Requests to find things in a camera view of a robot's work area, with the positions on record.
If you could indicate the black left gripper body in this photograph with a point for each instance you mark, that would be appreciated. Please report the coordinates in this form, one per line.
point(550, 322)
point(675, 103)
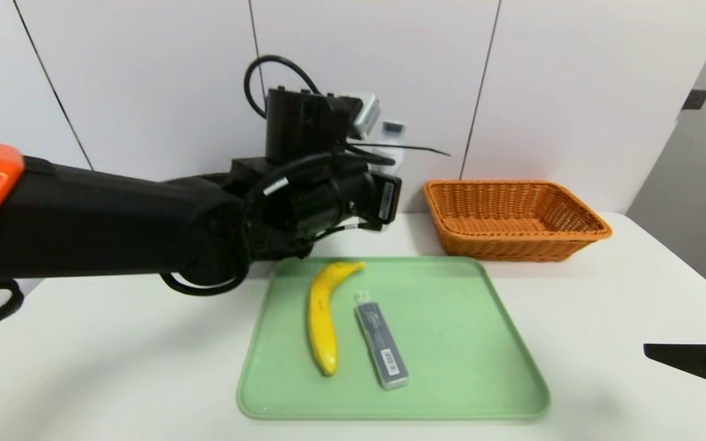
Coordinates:
point(387, 199)

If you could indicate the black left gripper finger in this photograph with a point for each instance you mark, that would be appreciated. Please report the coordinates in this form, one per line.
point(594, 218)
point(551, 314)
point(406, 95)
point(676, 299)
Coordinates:
point(368, 158)

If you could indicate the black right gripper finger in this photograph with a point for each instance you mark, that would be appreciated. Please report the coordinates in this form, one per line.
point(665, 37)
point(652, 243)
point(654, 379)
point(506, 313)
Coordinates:
point(702, 361)

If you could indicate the white plastic bottle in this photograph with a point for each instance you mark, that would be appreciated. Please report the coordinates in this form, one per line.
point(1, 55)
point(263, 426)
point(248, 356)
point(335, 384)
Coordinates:
point(396, 136)

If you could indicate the grey transparent plastic case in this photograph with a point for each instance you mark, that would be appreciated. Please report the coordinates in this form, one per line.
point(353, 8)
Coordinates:
point(383, 349)

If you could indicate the orange and black left arm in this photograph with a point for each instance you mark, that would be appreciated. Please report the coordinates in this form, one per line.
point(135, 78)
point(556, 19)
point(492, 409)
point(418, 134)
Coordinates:
point(83, 220)

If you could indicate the orange wicker basket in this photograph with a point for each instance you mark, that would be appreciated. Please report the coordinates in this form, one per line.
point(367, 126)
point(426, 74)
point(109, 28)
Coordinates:
point(512, 248)

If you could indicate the black zip tie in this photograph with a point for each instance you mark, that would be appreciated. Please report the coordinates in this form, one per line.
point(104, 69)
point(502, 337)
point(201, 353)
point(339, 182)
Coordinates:
point(426, 150)

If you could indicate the yellow banana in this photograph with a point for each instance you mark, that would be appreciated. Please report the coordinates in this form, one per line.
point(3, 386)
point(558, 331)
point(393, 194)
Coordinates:
point(321, 318)

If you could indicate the light green plastic tray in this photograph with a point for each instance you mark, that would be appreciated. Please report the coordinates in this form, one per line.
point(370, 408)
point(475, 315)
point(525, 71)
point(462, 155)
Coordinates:
point(463, 386)

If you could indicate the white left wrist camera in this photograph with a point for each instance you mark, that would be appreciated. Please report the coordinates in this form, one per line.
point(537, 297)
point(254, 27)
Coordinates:
point(366, 116)

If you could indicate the black wall fixture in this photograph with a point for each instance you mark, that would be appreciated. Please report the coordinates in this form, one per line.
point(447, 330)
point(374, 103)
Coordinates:
point(695, 98)

